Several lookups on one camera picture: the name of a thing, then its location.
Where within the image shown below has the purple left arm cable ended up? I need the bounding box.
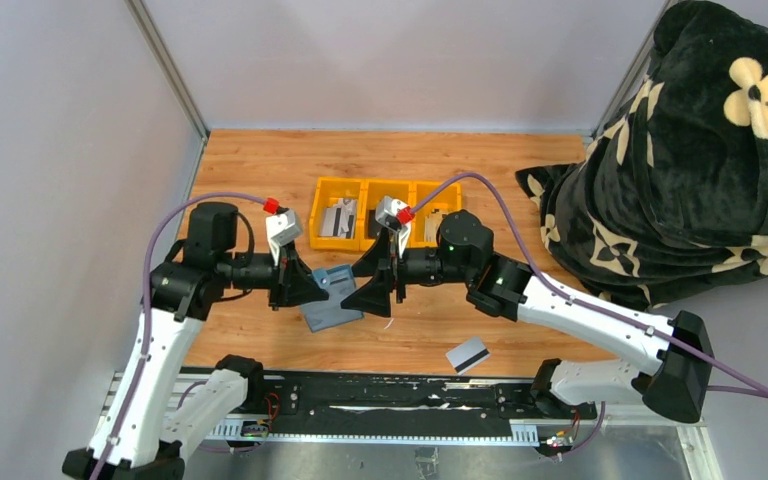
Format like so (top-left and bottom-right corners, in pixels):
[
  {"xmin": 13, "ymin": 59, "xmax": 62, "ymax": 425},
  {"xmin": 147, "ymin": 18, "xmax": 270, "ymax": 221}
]
[{"xmin": 89, "ymin": 192, "xmax": 273, "ymax": 480}]

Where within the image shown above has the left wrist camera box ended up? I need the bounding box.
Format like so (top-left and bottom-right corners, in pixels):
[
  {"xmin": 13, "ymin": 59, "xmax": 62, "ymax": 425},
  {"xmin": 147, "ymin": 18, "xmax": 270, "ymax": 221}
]
[{"xmin": 263, "ymin": 198, "xmax": 303, "ymax": 266}]

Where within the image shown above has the grey white credit card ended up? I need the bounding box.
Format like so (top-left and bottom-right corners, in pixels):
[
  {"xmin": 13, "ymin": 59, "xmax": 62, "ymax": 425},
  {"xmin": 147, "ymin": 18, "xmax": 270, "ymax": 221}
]
[{"xmin": 320, "ymin": 203, "xmax": 341, "ymax": 238}]

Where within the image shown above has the yellow plastic compartment tray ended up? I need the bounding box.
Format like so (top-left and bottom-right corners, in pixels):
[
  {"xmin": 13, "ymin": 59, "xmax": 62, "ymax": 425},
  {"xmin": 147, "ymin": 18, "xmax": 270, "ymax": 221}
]
[{"xmin": 308, "ymin": 177, "xmax": 463, "ymax": 252}]

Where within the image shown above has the black floral fleece blanket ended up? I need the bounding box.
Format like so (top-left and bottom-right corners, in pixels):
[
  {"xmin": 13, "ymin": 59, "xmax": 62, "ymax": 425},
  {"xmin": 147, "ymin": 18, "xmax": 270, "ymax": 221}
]
[{"xmin": 515, "ymin": 1, "xmax": 768, "ymax": 310}]

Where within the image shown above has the aluminium frame post left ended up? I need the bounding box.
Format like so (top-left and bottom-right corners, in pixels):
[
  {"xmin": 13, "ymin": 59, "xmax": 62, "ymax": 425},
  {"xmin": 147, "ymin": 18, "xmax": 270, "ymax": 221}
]
[{"xmin": 124, "ymin": 0, "xmax": 210, "ymax": 144}]

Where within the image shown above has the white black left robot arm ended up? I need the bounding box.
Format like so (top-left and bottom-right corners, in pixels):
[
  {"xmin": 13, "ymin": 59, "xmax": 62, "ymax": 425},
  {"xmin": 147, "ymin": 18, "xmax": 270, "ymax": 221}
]
[{"xmin": 62, "ymin": 199, "xmax": 328, "ymax": 479}]

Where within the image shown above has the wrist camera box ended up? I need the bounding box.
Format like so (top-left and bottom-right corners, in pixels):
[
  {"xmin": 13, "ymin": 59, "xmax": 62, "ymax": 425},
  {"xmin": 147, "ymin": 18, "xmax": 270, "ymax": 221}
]
[
  {"xmin": 263, "ymin": 198, "xmax": 303, "ymax": 266},
  {"xmin": 374, "ymin": 195, "xmax": 415, "ymax": 258}
]

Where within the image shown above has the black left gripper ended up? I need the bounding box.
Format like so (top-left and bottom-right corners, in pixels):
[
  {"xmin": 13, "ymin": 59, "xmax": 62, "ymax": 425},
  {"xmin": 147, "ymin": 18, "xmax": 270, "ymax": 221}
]
[{"xmin": 220, "ymin": 237, "xmax": 331, "ymax": 309}]

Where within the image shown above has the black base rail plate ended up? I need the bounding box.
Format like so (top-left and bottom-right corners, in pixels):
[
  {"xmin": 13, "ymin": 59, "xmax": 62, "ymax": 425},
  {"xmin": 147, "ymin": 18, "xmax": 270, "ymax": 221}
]
[{"xmin": 232, "ymin": 370, "xmax": 598, "ymax": 445}]

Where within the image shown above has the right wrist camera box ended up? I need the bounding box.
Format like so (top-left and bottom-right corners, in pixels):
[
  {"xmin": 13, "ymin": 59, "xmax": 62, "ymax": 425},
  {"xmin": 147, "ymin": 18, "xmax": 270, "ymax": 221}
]
[{"xmin": 374, "ymin": 195, "xmax": 415, "ymax": 258}]

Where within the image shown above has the white striped credit card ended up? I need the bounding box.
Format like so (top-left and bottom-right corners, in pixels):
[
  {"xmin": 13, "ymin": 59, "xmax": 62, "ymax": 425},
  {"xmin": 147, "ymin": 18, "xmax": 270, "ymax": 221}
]
[{"xmin": 336, "ymin": 198, "xmax": 358, "ymax": 239}]

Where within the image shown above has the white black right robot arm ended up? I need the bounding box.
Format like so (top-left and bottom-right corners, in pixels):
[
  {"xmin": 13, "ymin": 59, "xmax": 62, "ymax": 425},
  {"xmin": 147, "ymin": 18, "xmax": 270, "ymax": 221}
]
[{"xmin": 341, "ymin": 210, "xmax": 713, "ymax": 424}]

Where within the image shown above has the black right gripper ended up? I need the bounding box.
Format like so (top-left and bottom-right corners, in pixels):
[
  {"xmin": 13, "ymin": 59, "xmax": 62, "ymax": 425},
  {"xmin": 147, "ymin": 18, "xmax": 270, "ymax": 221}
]
[{"xmin": 342, "ymin": 225, "xmax": 475, "ymax": 318}]

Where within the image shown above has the aluminium frame post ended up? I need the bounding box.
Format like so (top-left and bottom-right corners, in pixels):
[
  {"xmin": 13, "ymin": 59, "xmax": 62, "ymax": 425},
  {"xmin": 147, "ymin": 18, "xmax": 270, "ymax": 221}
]
[
  {"xmin": 124, "ymin": 0, "xmax": 210, "ymax": 144},
  {"xmin": 590, "ymin": 29, "xmax": 654, "ymax": 140}
]

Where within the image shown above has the aluminium frame post right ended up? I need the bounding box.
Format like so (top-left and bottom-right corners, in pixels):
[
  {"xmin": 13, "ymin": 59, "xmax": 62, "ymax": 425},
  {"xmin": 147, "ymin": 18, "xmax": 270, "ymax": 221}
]
[{"xmin": 590, "ymin": 29, "xmax": 654, "ymax": 140}]

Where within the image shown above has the blue leather card holder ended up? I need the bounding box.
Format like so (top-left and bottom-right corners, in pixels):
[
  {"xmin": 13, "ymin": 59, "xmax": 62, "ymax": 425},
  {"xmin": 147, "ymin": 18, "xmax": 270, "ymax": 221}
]
[{"xmin": 300, "ymin": 264, "xmax": 364, "ymax": 333}]

